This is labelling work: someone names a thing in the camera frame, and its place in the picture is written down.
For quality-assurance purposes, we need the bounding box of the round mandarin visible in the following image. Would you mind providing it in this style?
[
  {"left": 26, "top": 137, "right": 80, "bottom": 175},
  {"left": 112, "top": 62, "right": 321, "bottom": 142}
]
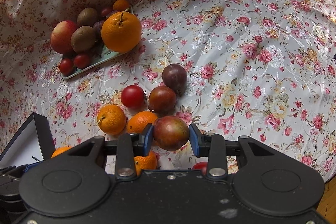
[{"left": 126, "top": 111, "right": 158, "bottom": 134}]

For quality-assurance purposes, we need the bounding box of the small mandarin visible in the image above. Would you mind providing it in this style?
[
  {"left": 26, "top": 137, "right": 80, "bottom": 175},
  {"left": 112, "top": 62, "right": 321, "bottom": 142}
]
[
  {"left": 113, "top": 0, "right": 130, "bottom": 11},
  {"left": 134, "top": 151, "right": 157, "bottom": 176}
]

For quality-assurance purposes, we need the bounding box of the red tomato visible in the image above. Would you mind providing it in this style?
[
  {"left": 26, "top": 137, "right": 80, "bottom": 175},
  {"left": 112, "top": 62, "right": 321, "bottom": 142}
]
[
  {"left": 192, "top": 161, "right": 207, "bottom": 176},
  {"left": 121, "top": 85, "right": 146, "bottom": 109}
]

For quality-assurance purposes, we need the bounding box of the red-green plum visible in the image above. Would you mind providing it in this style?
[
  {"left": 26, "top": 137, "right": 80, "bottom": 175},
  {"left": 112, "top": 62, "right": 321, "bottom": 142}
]
[{"left": 153, "top": 116, "right": 190, "bottom": 151}]

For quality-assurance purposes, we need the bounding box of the mandarin with stem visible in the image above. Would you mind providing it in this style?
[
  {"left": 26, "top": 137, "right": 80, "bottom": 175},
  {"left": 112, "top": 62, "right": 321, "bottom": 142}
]
[{"left": 97, "top": 105, "right": 126, "bottom": 136}]

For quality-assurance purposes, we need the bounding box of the dark red-brown plum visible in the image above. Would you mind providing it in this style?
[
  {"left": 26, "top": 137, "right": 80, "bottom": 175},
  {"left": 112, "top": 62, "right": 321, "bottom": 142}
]
[{"left": 148, "top": 86, "right": 177, "bottom": 114}]

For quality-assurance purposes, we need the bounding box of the dark purple plum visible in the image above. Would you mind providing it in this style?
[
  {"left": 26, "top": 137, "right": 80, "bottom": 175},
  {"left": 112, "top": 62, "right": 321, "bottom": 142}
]
[
  {"left": 92, "top": 20, "right": 105, "bottom": 35},
  {"left": 162, "top": 64, "right": 187, "bottom": 96}
]

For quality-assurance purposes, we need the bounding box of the large orange with stem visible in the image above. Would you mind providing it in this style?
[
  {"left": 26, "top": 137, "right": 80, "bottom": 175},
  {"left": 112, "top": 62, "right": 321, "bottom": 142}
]
[{"left": 51, "top": 146, "right": 72, "bottom": 158}]

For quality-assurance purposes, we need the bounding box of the black white cardboard box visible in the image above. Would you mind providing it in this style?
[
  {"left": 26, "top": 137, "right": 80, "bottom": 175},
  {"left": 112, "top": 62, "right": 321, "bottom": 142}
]
[{"left": 1, "top": 113, "right": 55, "bottom": 168}]

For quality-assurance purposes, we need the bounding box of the light green tray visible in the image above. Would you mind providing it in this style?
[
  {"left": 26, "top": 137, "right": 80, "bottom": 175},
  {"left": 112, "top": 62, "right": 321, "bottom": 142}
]
[{"left": 61, "top": 7, "right": 134, "bottom": 79}]

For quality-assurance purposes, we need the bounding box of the right cherry tomato on tray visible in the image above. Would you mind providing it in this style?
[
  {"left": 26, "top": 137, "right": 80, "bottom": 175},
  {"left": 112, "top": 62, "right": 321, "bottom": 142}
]
[{"left": 73, "top": 53, "right": 92, "bottom": 69}]

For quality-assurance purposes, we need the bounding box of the cherry tomato on tray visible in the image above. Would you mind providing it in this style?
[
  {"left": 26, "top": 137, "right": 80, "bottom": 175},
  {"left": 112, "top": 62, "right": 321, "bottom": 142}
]
[
  {"left": 59, "top": 58, "right": 74, "bottom": 76},
  {"left": 73, "top": 53, "right": 92, "bottom": 69}
]

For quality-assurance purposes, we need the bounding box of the left cherry tomato on tray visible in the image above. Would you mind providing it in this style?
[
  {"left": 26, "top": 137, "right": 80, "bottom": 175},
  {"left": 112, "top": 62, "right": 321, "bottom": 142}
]
[{"left": 59, "top": 58, "right": 74, "bottom": 76}]

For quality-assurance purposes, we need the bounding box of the floral tablecloth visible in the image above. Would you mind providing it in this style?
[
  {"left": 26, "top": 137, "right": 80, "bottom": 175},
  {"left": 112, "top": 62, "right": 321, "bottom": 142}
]
[{"left": 1, "top": 0, "right": 335, "bottom": 181}]

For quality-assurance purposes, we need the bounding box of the large orange on tray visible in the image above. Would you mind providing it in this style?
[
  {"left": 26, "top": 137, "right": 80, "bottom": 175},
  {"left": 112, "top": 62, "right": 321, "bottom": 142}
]
[{"left": 101, "top": 11, "right": 142, "bottom": 53}]

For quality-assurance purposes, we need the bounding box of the front brown kiwi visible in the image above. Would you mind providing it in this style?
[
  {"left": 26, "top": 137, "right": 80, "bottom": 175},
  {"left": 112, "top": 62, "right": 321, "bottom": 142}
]
[{"left": 71, "top": 26, "right": 96, "bottom": 53}]

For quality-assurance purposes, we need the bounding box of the brown kiwi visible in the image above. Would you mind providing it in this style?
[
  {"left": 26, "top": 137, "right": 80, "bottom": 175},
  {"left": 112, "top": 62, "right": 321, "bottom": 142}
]
[
  {"left": 77, "top": 7, "right": 98, "bottom": 27},
  {"left": 71, "top": 26, "right": 96, "bottom": 53}
]

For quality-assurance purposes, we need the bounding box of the dark purple plum on tray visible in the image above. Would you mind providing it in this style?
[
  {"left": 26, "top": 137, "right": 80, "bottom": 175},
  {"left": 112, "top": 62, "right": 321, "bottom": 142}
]
[{"left": 92, "top": 20, "right": 105, "bottom": 35}]

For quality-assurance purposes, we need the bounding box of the red apple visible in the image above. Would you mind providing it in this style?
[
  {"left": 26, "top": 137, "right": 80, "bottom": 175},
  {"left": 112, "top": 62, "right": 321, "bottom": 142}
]
[{"left": 50, "top": 20, "right": 77, "bottom": 55}]

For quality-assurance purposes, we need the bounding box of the red fruit behind tray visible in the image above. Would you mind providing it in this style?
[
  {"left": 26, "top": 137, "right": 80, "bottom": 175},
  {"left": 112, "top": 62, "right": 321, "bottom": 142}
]
[{"left": 100, "top": 6, "right": 113, "bottom": 18}]

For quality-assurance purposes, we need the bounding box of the back brown kiwi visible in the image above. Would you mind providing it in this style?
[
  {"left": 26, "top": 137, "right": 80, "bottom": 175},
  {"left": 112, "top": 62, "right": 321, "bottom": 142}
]
[{"left": 77, "top": 7, "right": 98, "bottom": 27}]

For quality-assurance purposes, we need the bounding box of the small mandarin on tray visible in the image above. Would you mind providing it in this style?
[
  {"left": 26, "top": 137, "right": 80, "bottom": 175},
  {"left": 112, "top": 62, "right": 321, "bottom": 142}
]
[{"left": 113, "top": 0, "right": 130, "bottom": 11}]

